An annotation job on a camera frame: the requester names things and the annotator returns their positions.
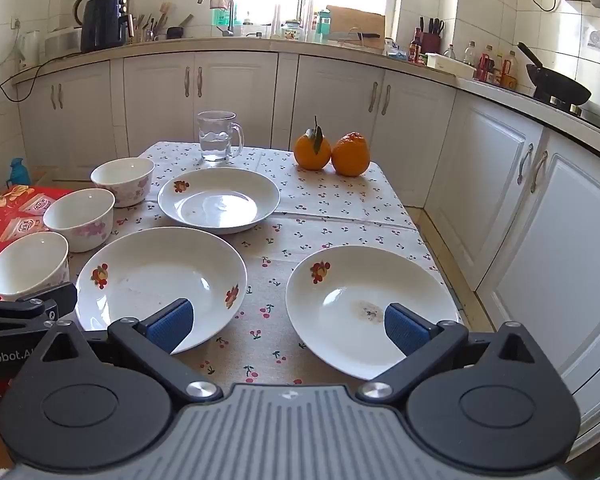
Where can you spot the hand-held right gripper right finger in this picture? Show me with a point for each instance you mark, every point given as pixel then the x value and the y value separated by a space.
pixel 405 332

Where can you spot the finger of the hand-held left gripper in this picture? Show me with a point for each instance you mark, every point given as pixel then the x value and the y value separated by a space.
pixel 25 310

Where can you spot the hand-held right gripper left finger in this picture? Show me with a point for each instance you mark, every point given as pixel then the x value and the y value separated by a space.
pixel 172 327

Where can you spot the white floral bowl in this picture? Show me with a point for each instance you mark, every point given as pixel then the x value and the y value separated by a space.
pixel 80 220
pixel 122 185
pixel 25 265

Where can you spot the white fruit print plate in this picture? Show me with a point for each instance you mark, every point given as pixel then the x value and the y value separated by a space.
pixel 220 200
pixel 145 270
pixel 340 290

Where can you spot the red printed box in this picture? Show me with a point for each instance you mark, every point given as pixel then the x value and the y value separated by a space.
pixel 10 210

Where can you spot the blue thermos jug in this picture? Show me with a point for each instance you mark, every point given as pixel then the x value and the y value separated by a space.
pixel 19 172

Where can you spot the cherry print tablecloth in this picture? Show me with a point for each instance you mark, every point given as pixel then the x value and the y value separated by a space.
pixel 300 240

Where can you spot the orange with bumpy top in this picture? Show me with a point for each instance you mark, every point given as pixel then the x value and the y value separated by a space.
pixel 350 157

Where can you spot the clear glass mug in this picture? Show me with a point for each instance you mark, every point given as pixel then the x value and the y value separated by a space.
pixel 215 140

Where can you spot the orange with leaf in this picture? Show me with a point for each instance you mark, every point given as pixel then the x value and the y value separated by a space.
pixel 310 152

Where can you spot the white plastic container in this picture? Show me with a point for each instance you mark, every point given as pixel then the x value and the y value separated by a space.
pixel 450 66

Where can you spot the red seasoning bottle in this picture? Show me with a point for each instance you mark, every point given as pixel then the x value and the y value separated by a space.
pixel 485 67

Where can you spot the yellow cooking oil bottle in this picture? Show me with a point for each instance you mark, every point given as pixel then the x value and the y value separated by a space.
pixel 509 72

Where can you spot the dark sauce bottle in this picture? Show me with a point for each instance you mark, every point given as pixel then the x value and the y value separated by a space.
pixel 415 50

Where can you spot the clear plastic bottle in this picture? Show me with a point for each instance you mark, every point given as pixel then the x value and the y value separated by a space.
pixel 469 55

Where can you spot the black gas stove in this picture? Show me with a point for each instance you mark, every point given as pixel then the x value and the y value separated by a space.
pixel 595 120

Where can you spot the black wok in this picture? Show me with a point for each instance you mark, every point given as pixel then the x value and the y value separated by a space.
pixel 560 87

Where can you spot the red knife block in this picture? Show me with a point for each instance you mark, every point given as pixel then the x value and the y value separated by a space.
pixel 430 42

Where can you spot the beige kitchen countertop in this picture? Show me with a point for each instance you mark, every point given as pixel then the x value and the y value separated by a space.
pixel 250 45

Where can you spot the black air fryer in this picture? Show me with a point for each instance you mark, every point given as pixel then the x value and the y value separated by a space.
pixel 102 25

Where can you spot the utensil holder with utensils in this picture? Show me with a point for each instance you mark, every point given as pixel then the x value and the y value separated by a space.
pixel 147 32

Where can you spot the brown cardboard sheet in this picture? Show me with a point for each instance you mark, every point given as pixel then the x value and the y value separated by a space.
pixel 355 20

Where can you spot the metal kitchen faucet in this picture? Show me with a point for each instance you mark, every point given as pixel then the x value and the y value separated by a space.
pixel 230 15

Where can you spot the floral ceramic jar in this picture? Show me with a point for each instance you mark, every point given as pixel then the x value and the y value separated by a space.
pixel 291 31

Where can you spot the green dish soap bottle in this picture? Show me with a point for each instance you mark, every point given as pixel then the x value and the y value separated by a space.
pixel 323 22

